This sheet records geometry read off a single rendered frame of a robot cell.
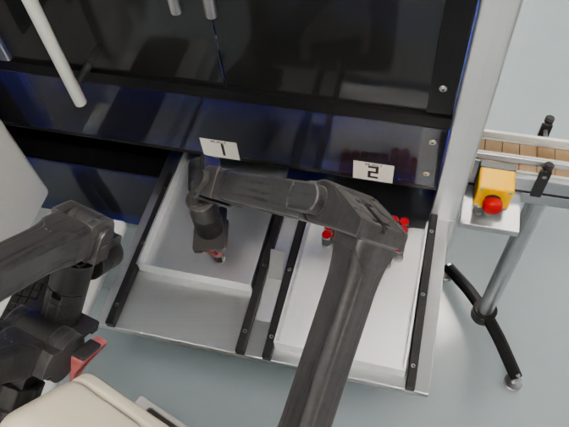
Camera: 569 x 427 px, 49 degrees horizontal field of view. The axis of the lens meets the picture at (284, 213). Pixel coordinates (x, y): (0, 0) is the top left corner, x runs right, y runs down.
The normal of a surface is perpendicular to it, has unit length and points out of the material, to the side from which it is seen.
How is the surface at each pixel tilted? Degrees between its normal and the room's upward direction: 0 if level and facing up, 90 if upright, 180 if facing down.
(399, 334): 0
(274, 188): 50
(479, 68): 90
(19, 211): 90
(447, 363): 0
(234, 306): 0
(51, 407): 42
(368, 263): 54
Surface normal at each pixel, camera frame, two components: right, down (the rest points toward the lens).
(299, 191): -0.82, -0.26
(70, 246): 0.83, 0.41
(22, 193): 0.97, 0.16
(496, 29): -0.24, 0.82
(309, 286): -0.07, -0.55
